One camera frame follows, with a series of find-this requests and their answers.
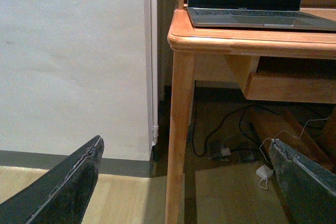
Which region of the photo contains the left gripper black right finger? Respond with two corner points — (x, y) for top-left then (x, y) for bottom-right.
(269, 139), (335, 223)

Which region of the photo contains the wooden pull-out keyboard tray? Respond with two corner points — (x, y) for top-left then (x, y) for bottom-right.
(244, 57), (335, 104)

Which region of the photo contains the wooden desk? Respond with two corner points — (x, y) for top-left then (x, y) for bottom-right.
(165, 0), (335, 223)

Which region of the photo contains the white wall pipe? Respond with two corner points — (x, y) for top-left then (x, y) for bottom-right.
(150, 0), (159, 162)

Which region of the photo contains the black floor cable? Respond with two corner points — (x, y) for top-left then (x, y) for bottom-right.
(192, 104), (279, 157)

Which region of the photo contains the white power adapter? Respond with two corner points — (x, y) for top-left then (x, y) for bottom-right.
(256, 165), (274, 180)

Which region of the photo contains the grey open laptop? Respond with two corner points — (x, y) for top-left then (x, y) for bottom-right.
(187, 0), (335, 31)

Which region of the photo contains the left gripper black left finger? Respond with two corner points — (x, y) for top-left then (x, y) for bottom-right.
(1, 135), (104, 223)

